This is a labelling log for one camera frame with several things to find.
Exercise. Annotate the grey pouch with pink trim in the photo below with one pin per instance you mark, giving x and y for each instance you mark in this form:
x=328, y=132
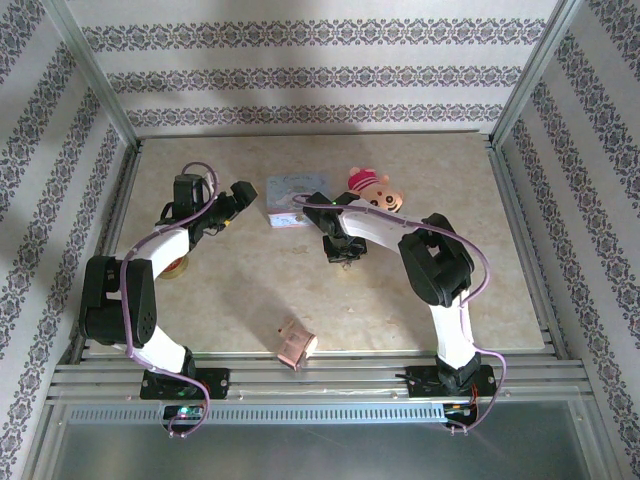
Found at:
x=290, y=192

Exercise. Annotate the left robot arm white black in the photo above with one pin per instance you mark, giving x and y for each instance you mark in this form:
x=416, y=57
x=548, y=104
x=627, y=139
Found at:
x=165, y=245

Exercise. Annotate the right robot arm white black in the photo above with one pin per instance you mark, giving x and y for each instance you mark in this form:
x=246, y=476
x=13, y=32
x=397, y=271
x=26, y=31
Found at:
x=375, y=225

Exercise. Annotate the clear tape roll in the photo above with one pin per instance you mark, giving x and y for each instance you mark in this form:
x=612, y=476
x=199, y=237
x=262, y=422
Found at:
x=177, y=270

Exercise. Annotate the pink plush toy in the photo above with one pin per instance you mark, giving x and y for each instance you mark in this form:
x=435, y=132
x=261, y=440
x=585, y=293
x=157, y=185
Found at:
x=385, y=192

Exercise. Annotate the small pink box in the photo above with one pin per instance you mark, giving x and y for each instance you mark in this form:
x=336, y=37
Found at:
x=297, y=345

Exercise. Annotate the aluminium side rail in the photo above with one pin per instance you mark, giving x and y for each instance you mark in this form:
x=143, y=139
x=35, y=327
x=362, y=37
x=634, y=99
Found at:
x=515, y=200
x=117, y=200

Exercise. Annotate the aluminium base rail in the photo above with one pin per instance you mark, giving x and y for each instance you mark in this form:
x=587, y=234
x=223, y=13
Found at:
x=325, y=380

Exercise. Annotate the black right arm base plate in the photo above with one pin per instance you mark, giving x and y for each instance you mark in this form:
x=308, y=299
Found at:
x=420, y=385

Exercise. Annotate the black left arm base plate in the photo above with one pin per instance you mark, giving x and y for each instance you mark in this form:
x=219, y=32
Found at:
x=215, y=382

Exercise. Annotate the aluminium frame post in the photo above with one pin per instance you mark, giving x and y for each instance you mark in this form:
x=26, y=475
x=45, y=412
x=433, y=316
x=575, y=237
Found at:
x=532, y=75
x=92, y=75

